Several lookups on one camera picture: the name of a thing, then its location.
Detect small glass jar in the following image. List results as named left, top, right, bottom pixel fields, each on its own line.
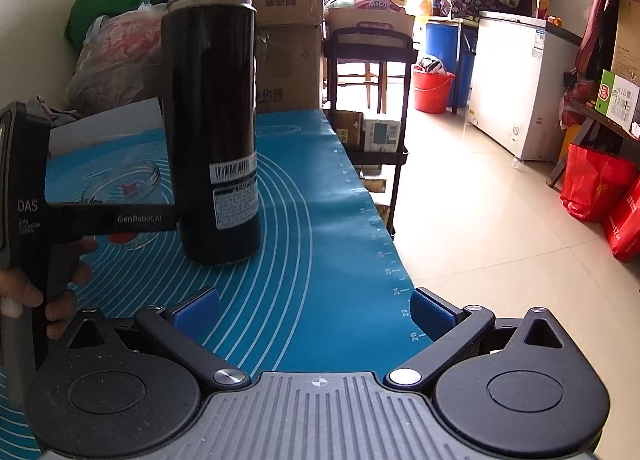
left=80, top=159, right=163, bottom=251

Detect person's left hand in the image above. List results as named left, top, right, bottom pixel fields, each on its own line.
left=1, top=257, right=92, bottom=340

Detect blue silicone baking mat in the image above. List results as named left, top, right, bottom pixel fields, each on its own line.
left=0, top=108, right=434, bottom=460

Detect white flat box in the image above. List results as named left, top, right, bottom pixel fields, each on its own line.
left=49, top=98, right=164, bottom=157

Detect clear plastic bag red contents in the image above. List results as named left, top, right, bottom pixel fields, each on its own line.
left=65, top=3, right=166, bottom=117

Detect red shopping bag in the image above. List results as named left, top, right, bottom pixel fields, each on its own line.
left=560, top=144, right=638, bottom=223

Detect black trolley shelf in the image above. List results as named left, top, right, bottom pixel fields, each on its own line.
left=321, top=22, right=420, bottom=239

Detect red bucket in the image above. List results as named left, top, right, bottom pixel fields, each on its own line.
left=412, top=65, right=454, bottom=115

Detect black thermos bottle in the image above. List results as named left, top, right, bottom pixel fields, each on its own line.
left=160, top=0, right=260, bottom=265

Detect white chest freezer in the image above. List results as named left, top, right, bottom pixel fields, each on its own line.
left=466, top=12, right=582, bottom=162

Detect green white carton box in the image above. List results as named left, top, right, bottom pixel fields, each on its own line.
left=596, top=70, right=639, bottom=139

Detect blue barrel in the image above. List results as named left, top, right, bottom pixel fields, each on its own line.
left=423, top=20, right=478, bottom=108

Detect lower cardboard box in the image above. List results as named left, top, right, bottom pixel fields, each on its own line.
left=256, top=25, right=322, bottom=114

